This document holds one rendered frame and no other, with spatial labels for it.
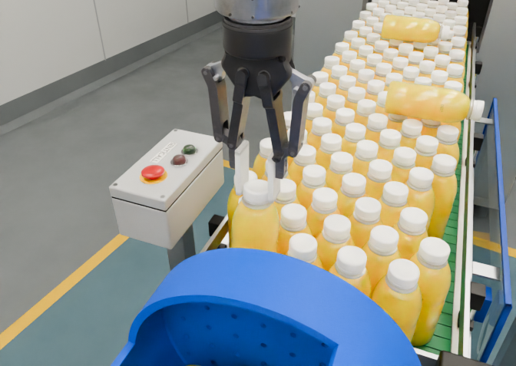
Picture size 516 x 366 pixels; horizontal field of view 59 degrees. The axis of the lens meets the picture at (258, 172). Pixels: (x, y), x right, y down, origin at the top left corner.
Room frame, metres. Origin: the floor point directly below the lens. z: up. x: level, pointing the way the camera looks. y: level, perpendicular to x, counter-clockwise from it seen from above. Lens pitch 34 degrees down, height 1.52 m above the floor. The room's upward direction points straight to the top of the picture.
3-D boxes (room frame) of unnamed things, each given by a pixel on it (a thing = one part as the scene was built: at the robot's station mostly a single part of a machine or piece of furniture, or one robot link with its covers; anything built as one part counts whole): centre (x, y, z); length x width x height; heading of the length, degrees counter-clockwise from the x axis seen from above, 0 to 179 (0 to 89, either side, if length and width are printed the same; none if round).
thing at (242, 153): (0.50, 0.02, 1.18); 0.03 x 0.01 x 0.07; 158
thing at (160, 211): (0.65, 0.15, 1.05); 0.20 x 0.10 x 0.10; 158
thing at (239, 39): (0.50, 0.00, 1.33); 0.08 x 0.07 x 0.09; 68
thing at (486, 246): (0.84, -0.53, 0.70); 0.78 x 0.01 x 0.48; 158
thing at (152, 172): (0.60, 0.17, 1.11); 0.04 x 0.04 x 0.01
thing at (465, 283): (1.09, -0.56, 0.96); 1.60 x 0.01 x 0.03; 158
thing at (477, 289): (0.47, -0.33, 0.94); 0.03 x 0.02 x 0.08; 158
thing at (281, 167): (0.48, -0.04, 1.21); 0.03 x 0.01 x 0.05; 68
